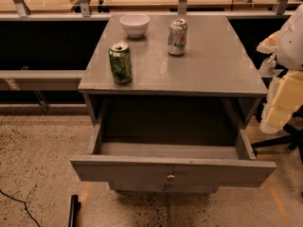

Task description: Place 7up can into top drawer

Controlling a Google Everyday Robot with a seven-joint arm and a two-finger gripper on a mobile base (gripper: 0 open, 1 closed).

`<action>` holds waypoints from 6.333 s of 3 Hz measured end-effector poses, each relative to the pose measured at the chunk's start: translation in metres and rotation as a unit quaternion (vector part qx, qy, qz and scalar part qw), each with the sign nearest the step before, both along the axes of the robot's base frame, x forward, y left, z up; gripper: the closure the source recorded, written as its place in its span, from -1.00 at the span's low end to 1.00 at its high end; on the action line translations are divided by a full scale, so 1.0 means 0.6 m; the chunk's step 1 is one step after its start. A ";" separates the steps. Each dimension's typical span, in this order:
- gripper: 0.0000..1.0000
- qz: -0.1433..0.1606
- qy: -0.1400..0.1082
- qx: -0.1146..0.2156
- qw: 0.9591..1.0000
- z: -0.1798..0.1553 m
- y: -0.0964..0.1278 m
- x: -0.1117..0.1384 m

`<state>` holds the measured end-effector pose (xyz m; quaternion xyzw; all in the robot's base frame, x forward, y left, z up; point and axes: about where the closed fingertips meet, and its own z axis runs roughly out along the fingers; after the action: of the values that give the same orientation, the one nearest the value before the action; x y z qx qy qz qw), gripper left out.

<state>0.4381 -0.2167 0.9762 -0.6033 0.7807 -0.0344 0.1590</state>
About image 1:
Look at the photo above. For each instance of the lower drawer knob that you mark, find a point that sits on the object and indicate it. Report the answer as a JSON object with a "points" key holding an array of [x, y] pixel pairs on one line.
{"points": [[163, 187]]}

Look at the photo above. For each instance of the black office chair base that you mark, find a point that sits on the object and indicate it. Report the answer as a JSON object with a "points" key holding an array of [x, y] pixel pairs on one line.
{"points": [[293, 137]]}

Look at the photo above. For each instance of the round metal drawer knob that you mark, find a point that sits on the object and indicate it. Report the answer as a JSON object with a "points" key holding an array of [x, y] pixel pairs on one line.
{"points": [[171, 177]]}

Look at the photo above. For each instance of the open grey top drawer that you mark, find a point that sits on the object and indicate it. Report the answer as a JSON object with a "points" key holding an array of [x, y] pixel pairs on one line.
{"points": [[136, 142]]}

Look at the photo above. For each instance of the green soda can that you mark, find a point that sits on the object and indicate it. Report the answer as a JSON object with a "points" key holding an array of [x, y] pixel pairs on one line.
{"points": [[120, 62]]}

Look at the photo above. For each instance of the black bar on floor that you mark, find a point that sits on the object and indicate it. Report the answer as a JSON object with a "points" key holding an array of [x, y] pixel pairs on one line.
{"points": [[73, 212]]}

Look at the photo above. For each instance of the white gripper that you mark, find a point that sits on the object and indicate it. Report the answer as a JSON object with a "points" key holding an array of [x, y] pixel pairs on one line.
{"points": [[291, 46]]}

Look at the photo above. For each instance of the silver 7up can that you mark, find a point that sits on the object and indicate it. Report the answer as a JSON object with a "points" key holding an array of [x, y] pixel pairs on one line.
{"points": [[177, 38]]}

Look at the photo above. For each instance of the white bowl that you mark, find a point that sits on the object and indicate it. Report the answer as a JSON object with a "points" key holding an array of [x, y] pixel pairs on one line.
{"points": [[135, 24]]}

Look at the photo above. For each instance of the clear sanitizer pump bottle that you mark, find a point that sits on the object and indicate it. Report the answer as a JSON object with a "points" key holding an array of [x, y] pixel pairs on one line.
{"points": [[268, 65]]}

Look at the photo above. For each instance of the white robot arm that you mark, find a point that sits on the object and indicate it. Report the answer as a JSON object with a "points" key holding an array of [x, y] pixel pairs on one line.
{"points": [[289, 48]]}

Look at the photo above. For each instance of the grey cabinet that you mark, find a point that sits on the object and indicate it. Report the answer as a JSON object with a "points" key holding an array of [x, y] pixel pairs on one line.
{"points": [[215, 64]]}

